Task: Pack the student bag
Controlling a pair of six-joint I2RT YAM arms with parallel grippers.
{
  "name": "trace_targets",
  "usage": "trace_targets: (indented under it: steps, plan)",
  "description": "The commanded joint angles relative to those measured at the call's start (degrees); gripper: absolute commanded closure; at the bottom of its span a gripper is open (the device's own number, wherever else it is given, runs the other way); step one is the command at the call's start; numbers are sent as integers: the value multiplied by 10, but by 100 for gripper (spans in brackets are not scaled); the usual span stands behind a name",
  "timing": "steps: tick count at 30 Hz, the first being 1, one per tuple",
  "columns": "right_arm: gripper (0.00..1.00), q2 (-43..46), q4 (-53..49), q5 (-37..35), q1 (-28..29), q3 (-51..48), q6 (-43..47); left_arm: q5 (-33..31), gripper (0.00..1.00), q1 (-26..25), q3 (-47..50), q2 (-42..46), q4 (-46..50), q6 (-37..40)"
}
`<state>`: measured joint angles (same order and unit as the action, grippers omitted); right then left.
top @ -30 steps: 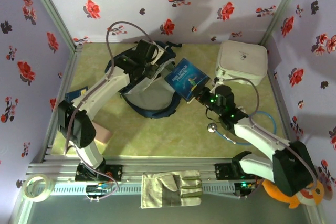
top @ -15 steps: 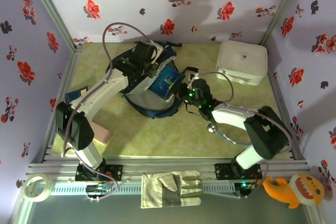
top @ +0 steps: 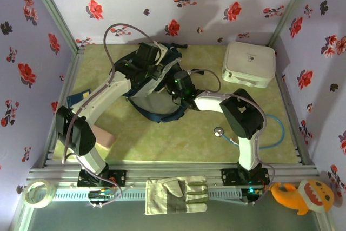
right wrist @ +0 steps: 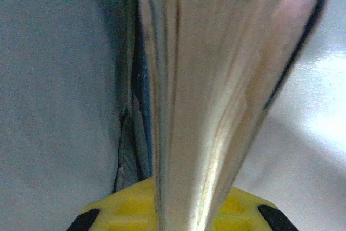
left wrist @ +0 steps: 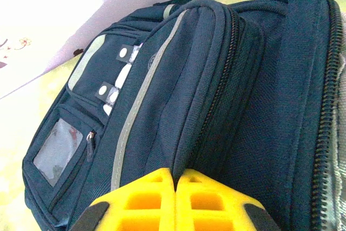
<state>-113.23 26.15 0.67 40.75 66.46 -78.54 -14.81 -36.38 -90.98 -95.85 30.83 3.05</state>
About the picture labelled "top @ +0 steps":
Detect grey and cream work glove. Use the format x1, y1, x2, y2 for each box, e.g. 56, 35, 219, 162
145, 175, 209, 215

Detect navy blue backpack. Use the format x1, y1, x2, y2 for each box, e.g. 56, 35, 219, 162
109, 41, 190, 123

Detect grey left arm cable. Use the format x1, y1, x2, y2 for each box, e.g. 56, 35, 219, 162
61, 24, 160, 209

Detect blue book with yellow label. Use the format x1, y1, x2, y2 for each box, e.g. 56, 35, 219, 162
66, 89, 91, 109

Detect orange shark plush toy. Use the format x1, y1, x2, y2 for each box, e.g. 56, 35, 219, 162
267, 179, 335, 216

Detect green marbled table mat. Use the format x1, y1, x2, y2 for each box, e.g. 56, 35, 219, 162
52, 43, 300, 163

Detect blue stethoscope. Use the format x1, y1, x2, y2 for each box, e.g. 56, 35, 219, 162
213, 113, 286, 150

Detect long aluminium frame rail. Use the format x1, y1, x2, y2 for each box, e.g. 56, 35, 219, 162
26, 160, 321, 188

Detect aluminium corner post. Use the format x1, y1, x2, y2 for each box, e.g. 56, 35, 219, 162
25, 0, 85, 55
267, 0, 317, 48

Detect grey right arm cable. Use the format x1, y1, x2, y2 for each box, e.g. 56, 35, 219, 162
189, 68, 276, 206

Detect white zippered case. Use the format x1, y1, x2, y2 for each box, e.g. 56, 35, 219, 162
221, 41, 276, 89

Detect pink rectangular box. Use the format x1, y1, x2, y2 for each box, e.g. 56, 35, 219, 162
93, 126, 116, 151

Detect clear tape roll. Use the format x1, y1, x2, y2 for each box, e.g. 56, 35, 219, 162
23, 179, 56, 209

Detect aluminium side rail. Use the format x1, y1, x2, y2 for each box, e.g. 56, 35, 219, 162
274, 47, 316, 166
40, 47, 86, 168

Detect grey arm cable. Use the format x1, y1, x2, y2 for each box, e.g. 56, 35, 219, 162
189, 68, 276, 206
61, 24, 160, 209

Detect white slotted cable duct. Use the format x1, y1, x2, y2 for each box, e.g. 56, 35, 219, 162
35, 189, 244, 202

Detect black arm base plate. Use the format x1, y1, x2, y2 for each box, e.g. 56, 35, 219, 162
221, 168, 270, 186
77, 170, 127, 188

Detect small control board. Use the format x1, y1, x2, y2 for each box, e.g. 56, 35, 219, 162
89, 190, 114, 202
242, 186, 264, 204

